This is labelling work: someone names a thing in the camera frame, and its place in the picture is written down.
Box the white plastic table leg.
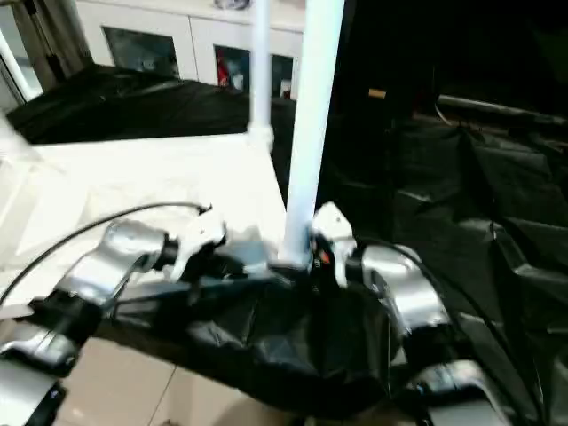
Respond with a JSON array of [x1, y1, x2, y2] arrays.
[[0, 108, 43, 159], [275, 0, 347, 268], [245, 0, 276, 153]]

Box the black shiny mat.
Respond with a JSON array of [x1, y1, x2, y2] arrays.
[[6, 66, 568, 426]]

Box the red white box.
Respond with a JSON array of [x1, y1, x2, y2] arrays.
[[216, 48, 230, 88]]

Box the long black bar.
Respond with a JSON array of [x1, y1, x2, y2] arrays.
[[437, 94, 568, 124]]

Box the white display cabinet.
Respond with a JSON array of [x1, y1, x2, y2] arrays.
[[75, 0, 308, 102]]

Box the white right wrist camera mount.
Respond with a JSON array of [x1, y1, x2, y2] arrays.
[[309, 201, 357, 288]]

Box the black left wrist camera cable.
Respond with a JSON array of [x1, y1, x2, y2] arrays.
[[0, 201, 215, 304]]

